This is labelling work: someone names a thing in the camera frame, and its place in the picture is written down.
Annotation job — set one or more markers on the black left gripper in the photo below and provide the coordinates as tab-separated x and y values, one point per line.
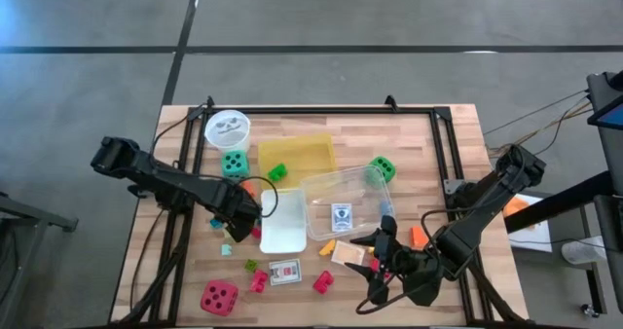
233	202

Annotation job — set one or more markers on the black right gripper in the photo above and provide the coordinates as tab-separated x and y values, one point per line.
418	275

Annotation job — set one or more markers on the red toy brick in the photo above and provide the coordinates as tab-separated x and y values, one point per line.
323	282
375	266

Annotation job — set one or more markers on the yellow toy brick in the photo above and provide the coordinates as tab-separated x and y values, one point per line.
371	250

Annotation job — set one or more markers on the small blue toy cube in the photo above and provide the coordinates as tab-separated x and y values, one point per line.
216	223

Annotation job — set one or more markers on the small teal toy block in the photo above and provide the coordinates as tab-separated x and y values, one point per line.
227	250

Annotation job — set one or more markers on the orange toy block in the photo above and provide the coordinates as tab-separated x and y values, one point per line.
417	237
249	189

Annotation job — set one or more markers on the white plastic bin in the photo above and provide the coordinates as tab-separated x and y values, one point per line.
282	222

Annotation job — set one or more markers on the green toy brick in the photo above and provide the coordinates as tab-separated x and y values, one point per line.
277	172

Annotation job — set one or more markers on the clear plastic container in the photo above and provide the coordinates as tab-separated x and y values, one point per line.
360	193

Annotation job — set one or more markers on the pink foam die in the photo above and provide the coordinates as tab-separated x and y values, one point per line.
219	298

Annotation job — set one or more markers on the green foam die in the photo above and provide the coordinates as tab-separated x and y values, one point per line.
384	168

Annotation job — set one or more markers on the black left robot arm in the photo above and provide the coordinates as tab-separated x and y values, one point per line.
160	178

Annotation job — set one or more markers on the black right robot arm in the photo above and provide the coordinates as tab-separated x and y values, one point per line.
487	197

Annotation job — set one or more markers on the small red toy block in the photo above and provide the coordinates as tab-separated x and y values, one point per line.
256	232

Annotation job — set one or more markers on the small green toy block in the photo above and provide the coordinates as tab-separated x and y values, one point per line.
251	265

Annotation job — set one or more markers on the blue toy block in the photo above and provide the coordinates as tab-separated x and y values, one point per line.
386	207

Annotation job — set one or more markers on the yellow wedge toy block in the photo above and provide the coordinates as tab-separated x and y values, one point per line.
328	248

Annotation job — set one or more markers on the pink-red toy brick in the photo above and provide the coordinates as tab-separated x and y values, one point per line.
259	281

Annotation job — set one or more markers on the blue-print playing card deck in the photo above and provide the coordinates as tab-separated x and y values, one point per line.
341	217

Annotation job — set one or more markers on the teal foam die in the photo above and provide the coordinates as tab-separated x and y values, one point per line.
235	164

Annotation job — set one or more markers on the yellow translucent bin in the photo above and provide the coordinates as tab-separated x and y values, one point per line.
302	154

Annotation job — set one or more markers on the white cup with face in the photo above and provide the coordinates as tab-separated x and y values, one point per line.
228	132

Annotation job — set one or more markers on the black table clamp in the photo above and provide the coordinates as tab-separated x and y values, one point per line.
209	101
391	101

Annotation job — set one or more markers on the orange object on paper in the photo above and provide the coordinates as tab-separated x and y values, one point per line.
516	206

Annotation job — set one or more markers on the white paper sheet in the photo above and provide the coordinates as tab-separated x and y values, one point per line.
535	236

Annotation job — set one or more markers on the black monitor stand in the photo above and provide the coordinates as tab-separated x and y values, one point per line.
560	200

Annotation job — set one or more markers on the white object on floor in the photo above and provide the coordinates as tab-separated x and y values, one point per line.
581	251

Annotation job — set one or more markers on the grey side table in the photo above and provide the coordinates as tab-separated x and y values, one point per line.
34	214

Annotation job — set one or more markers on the stand caster wheel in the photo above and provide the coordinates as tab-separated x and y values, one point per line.
589	310

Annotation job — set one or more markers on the monitor with blue screen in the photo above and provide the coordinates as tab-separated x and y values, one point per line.
611	116

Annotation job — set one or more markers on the grey metal bracket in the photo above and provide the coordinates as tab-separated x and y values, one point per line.
452	187

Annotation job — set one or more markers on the black aluminium table frame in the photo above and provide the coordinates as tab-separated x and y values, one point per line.
316	110

